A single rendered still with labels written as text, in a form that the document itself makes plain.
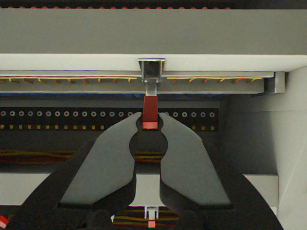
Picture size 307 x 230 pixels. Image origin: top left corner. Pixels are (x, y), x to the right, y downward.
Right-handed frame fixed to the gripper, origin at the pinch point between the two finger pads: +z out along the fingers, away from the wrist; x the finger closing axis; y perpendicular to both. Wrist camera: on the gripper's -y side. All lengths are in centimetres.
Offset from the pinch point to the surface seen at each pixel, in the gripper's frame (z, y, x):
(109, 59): 5.5, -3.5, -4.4
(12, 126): 17.1, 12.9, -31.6
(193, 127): 17.1, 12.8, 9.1
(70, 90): 9.6, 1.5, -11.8
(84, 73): 8.6, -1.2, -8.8
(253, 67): 7.6, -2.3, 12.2
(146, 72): 7.4, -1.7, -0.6
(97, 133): 21.2, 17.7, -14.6
